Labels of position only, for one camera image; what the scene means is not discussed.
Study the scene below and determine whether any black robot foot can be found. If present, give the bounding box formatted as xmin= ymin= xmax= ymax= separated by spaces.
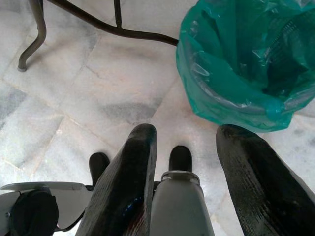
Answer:
xmin=168 ymin=145 xmax=193 ymax=173
xmin=89 ymin=152 xmax=111 ymax=184

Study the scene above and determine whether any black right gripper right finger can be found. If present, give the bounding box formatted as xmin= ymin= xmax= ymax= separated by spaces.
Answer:
xmin=216 ymin=124 xmax=315 ymax=236

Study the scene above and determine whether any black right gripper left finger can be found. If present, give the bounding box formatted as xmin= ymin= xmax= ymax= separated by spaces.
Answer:
xmin=76 ymin=123 xmax=158 ymax=236

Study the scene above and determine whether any silver robot right leg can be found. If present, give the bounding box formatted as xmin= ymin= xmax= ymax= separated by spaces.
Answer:
xmin=149 ymin=171 xmax=215 ymax=236

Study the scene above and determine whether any black robot left foot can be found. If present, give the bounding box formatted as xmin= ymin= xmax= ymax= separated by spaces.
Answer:
xmin=89 ymin=152 xmax=111 ymax=184

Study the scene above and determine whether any green plastic bin liner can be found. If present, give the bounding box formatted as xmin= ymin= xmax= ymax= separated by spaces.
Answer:
xmin=176 ymin=0 xmax=315 ymax=133

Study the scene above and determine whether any dark metal table leg frame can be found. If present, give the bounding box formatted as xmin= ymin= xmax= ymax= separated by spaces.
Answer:
xmin=17 ymin=0 xmax=179 ymax=72

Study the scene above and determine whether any silver robot leg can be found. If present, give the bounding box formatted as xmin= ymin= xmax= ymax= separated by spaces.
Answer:
xmin=0 ymin=181 xmax=94 ymax=236
xmin=149 ymin=171 xmax=215 ymax=236

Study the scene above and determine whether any black robot right foot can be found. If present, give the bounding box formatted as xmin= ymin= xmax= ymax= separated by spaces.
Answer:
xmin=168 ymin=145 xmax=193 ymax=173

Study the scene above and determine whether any silver robot left leg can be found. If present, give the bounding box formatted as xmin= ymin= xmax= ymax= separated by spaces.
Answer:
xmin=0 ymin=181 xmax=94 ymax=236

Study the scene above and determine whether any grey waste bin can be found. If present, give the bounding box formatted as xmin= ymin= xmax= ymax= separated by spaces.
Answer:
xmin=216 ymin=94 xmax=303 ymax=118

